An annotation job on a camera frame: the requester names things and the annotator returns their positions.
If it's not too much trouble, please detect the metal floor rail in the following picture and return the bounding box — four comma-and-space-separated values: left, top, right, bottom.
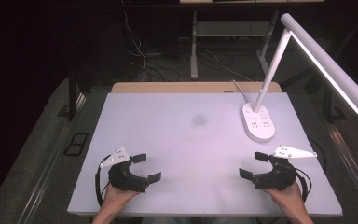
16, 92, 88, 224
324, 122, 358, 216

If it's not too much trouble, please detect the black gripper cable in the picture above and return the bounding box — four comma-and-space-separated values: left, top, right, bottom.
294, 168, 313, 203
94, 154, 113, 208

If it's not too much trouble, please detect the white lamp cable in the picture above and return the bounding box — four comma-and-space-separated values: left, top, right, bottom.
230, 79, 252, 105

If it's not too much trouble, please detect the white desk lamp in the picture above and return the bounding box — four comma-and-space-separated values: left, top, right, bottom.
240, 12, 358, 144

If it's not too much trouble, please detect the person's left hand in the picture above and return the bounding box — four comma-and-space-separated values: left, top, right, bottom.
100, 184, 141, 209

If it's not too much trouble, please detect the white floor cable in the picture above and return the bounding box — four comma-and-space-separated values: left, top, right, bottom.
204, 49, 254, 83
122, 10, 148, 82

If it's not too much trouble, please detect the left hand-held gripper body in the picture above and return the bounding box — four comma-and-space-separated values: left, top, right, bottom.
100, 146, 150, 193

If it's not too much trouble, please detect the black metal stand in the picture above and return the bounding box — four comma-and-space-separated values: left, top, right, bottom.
57, 70, 79, 122

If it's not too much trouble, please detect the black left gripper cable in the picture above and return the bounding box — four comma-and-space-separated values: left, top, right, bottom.
94, 154, 113, 208

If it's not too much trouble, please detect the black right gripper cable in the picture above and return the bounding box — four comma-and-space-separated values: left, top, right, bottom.
294, 168, 313, 203

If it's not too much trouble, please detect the white table mat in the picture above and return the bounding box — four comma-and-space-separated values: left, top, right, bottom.
67, 91, 344, 218

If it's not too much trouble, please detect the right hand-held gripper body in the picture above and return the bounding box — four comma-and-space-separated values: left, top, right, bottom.
253, 145, 318, 191

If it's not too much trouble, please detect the black floor socket frame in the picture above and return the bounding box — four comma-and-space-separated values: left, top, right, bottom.
62, 132, 90, 157

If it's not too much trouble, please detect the white metal frame desk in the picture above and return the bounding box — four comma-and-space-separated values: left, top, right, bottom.
178, 0, 326, 81

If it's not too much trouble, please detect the person's right hand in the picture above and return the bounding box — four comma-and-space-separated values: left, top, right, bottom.
262, 181, 305, 210

